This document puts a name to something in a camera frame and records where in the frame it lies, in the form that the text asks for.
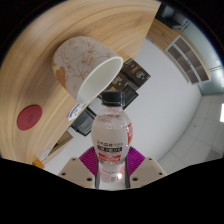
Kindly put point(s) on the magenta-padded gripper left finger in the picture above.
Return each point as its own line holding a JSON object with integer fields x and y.
{"x": 76, "y": 171}

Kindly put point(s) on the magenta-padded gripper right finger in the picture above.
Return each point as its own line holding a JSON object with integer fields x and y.
{"x": 146, "y": 170}

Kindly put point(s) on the clear black-capped drink bottle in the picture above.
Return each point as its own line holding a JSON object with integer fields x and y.
{"x": 111, "y": 133}

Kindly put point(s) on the low wooden side cabinet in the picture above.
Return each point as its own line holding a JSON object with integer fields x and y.
{"x": 61, "y": 141}

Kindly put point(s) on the brown wooden box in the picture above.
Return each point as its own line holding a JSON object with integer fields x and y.
{"x": 37, "y": 163}

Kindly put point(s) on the white and green leaflet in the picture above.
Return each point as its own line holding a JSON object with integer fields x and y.
{"x": 77, "y": 111}

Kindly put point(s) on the flat round red coaster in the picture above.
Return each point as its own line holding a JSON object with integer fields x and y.
{"x": 29, "y": 117}

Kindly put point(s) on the large dark brown box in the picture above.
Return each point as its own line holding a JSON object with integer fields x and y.
{"x": 128, "y": 93}

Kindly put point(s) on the long ceiling light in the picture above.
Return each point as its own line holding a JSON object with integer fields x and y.
{"x": 222, "y": 112}

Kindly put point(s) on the small dark brown box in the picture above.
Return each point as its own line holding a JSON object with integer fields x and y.
{"x": 136, "y": 73}

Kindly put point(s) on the white mug with orange print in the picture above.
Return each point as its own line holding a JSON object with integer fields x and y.
{"x": 80, "y": 63}

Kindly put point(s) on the wooden shelf cabinet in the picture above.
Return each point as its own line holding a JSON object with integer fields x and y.
{"x": 186, "y": 58}

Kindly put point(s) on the black leather armchair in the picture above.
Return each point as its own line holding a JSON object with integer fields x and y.
{"x": 173, "y": 16}

